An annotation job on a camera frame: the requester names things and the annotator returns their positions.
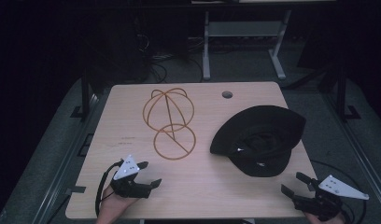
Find black metal post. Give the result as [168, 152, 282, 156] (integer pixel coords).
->
[335, 63, 348, 123]
[80, 66, 92, 119]

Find brown wire hat stand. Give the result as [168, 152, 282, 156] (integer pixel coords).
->
[142, 87, 198, 161]

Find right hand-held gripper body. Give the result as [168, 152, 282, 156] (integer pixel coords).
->
[292, 175, 370, 222]

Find aluminium floor rail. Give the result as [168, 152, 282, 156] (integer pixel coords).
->
[322, 92, 381, 216]
[32, 92, 101, 224]

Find black brimmed hat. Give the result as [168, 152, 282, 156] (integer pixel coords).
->
[209, 105, 307, 178]

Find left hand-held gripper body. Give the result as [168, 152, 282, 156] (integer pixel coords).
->
[109, 154, 152, 200]

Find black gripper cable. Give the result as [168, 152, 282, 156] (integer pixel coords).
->
[309, 160, 368, 224]
[94, 159, 124, 217]

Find grey metal table frame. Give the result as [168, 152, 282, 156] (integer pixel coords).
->
[202, 8, 293, 81]

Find person's right hand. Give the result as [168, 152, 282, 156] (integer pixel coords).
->
[303, 212, 347, 224]

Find person's left hand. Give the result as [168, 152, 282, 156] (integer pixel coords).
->
[95, 185, 140, 224]

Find bundle of floor cables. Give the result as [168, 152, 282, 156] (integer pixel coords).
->
[134, 18, 205, 85]

